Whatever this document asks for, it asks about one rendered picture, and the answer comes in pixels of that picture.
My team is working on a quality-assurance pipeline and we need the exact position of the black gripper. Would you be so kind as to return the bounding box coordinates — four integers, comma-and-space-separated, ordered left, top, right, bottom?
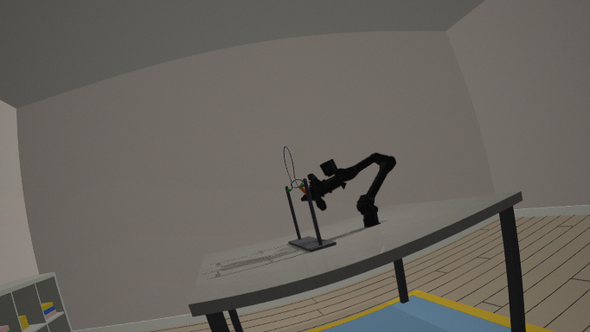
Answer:
301, 174, 332, 211

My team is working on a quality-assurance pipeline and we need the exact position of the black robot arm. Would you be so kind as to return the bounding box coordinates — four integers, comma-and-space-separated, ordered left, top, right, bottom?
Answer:
309, 153, 396, 227

